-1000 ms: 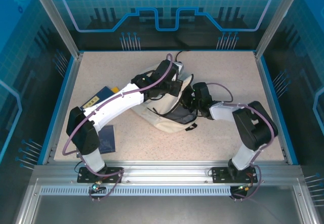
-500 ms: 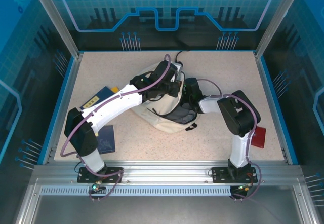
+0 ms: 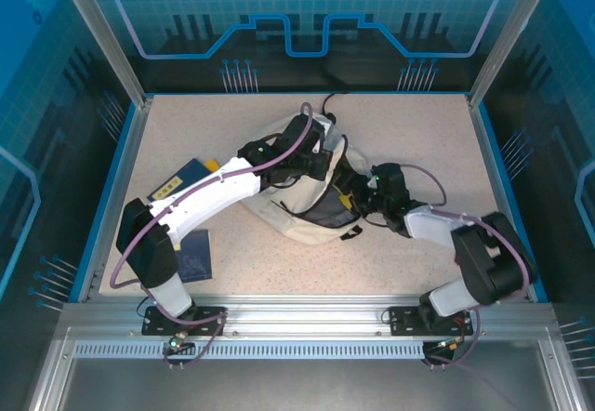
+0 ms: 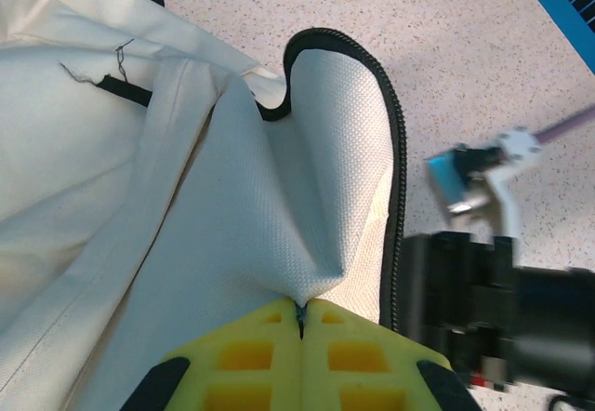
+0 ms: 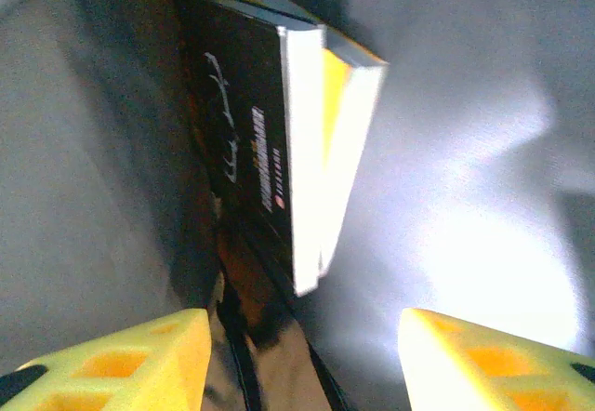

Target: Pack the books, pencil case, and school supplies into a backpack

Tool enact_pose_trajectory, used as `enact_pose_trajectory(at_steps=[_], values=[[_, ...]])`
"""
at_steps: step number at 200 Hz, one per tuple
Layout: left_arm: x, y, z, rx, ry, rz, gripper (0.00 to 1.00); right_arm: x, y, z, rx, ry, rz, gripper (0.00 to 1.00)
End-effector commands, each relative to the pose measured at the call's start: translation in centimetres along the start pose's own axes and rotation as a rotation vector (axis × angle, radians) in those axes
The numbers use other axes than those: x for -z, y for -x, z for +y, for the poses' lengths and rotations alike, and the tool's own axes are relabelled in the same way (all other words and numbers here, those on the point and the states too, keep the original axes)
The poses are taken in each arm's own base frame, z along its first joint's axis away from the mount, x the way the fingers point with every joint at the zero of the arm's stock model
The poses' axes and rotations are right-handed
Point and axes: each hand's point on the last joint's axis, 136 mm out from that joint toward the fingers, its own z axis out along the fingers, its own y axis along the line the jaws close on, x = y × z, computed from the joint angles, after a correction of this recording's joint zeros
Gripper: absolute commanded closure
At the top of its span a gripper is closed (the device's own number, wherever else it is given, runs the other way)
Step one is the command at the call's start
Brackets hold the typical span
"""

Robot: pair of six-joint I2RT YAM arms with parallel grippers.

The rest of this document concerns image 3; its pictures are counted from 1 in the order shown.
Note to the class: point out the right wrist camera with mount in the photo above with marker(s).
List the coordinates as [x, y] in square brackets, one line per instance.
[373, 181]

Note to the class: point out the navy book with yellow label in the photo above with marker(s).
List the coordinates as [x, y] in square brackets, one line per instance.
[186, 171]

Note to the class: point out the cream canvas backpack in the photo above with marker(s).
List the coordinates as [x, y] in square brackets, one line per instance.
[307, 233]

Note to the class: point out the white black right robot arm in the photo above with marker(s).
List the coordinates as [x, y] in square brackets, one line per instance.
[488, 257]

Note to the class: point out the navy book with gold drawing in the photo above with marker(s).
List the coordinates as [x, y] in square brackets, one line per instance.
[197, 257]

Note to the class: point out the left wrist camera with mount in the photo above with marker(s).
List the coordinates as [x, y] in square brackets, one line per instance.
[327, 134]

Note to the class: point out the blue-edged table side rail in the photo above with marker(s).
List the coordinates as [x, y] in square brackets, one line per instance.
[502, 188]
[118, 197]

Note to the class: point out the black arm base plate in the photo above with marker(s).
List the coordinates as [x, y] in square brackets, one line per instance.
[404, 322]
[151, 325]

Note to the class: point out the aluminium front rail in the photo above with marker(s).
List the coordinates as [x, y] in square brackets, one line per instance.
[302, 318]

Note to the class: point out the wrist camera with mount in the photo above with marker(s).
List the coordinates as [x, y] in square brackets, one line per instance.
[373, 181]
[327, 134]

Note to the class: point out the yellow book with blue picture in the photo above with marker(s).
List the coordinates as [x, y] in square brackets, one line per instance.
[211, 165]

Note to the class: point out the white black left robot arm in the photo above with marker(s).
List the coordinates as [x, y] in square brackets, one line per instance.
[204, 197]

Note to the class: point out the grey metal front tray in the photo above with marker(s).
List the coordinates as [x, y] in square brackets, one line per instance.
[302, 388]

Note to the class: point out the aluminium frame post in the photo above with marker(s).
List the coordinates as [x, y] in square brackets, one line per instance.
[109, 34]
[511, 34]

